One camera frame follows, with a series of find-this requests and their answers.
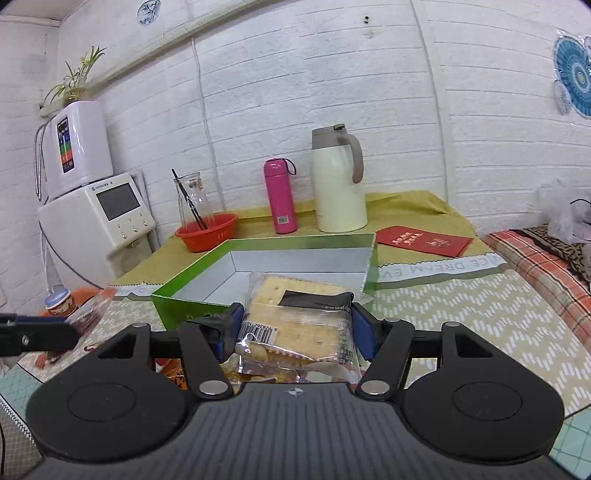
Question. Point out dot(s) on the white water purifier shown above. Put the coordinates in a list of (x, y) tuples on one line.
[(78, 147)]

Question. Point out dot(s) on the beige chevron table cloth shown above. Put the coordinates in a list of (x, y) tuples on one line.
[(461, 314)]

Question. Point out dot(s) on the orange snack packet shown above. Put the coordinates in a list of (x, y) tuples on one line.
[(170, 371)]

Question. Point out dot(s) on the glass carafe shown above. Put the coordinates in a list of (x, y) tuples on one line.
[(194, 198)]

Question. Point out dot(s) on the black straw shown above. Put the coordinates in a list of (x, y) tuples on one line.
[(198, 217), (184, 191)]

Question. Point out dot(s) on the brown snack packet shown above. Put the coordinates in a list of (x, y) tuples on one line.
[(90, 316)]

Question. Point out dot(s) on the white dispenser with screen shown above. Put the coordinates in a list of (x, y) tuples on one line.
[(83, 230)]

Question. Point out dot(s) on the clear plastic bag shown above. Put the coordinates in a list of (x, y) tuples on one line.
[(561, 212)]

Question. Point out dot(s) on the cream thermal jug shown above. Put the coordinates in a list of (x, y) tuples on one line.
[(339, 189)]

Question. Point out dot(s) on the red plastic basket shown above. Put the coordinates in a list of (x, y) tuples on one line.
[(207, 235)]

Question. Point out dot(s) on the clear cracker packet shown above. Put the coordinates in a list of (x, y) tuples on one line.
[(295, 327)]

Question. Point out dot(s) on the pink thermos bottle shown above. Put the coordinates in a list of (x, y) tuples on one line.
[(280, 198)]

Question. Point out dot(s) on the white wall pipe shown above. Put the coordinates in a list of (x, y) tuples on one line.
[(436, 115)]

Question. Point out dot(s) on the potted green plant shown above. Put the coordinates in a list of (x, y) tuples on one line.
[(74, 78)]

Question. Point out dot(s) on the blue capped bottle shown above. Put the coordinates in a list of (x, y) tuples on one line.
[(59, 302)]

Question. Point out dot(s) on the orange plastic tub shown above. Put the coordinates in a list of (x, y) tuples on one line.
[(87, 295)]

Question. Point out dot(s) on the leopard print cloth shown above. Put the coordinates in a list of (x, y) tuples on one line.
[(572, 258)]

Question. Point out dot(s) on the red envelope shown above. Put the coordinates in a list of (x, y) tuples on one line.
[(425, 242)]

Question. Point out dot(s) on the blue white wall plate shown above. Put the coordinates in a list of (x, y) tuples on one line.
[(148, 11)]

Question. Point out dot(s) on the green cardboard box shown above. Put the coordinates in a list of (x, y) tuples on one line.
[(178, 304)]

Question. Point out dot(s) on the blue round wall ornament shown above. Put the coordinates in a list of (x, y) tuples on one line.
[(575, 69)]

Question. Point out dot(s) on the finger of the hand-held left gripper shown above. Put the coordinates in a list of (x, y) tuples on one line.
[(37, 337)]

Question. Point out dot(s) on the olive green tablecloth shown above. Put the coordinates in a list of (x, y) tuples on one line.
[(415, 212)]

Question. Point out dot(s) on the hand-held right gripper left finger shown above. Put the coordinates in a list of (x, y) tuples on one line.
[(230, 325)]

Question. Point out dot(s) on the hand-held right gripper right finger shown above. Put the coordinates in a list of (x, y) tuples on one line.
[(362, 332)]

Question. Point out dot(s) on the plaid blanket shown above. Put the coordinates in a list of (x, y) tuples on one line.
[(535, 272)]

